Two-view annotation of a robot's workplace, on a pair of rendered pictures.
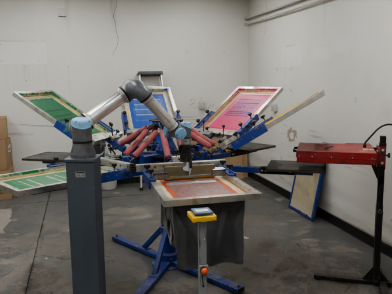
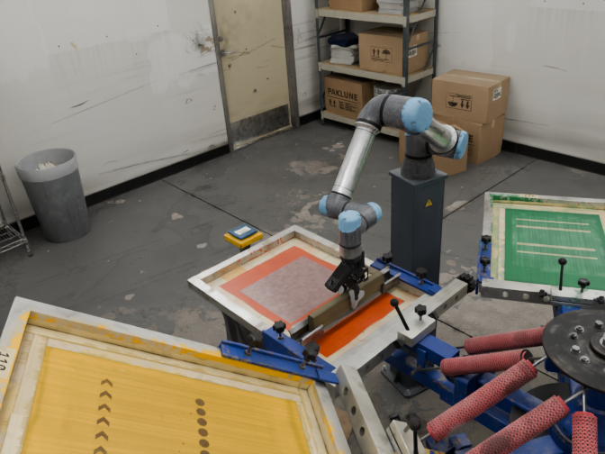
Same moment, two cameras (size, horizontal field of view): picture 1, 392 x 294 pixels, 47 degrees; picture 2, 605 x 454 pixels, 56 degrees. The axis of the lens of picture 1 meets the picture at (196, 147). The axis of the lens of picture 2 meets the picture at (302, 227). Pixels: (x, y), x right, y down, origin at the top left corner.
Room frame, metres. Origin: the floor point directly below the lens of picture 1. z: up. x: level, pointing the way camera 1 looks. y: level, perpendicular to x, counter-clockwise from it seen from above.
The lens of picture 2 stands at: (4.51, -0.81, 2.26)
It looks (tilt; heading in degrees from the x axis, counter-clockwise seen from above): 29 degrees down; 153
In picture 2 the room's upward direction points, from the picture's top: 5 degrees counter-clockwise
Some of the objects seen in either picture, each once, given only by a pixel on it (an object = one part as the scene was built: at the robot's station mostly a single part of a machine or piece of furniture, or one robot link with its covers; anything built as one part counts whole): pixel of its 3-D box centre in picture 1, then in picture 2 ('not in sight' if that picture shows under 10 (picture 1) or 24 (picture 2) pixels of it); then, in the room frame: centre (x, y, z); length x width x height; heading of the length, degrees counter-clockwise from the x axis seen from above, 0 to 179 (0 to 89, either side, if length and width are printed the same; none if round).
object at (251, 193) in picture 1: (196, 184); (308, 289); (2.90, 0.00, 0.97); 0.79 x 0.58 x 0.04; 14
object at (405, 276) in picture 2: (149, 179); (403, 281); (3.07, 0.32, 0.97); 0.30 x 0.05 x 0.07; 14
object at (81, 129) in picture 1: (81, 129); (420, 137); (2.71, 0.68, 1.37); 0.13 x 0.12 x 0.14; 23
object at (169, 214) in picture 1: (171, 216); not in sight; (2.81, 0.16, 0.79); 0.46 x 0.09 x 0.33; 14
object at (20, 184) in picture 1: (72, 162); (562, 242); (3.29, 0.90, 1.05); 1.08 x 0.61 x 0.23; 134
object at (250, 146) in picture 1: (219, 154); not in sight; (4.39, -0.22, 0.91); 1.34 x 0.40 x 0.08; 134
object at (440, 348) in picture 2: not in sight; (430, 348); (3.45, 0.13, 1.02); 0.17 x 0.06 x 0.05; 14
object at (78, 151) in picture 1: (83, 148); (418, 162); (2.70, 0.68, 1.25); 0.15 x 0.15 x 0.10
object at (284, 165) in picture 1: (242, 168); not in sight; (3.74, -0.39, 0.91); 1.34 x 0.40 x 0.08; 74
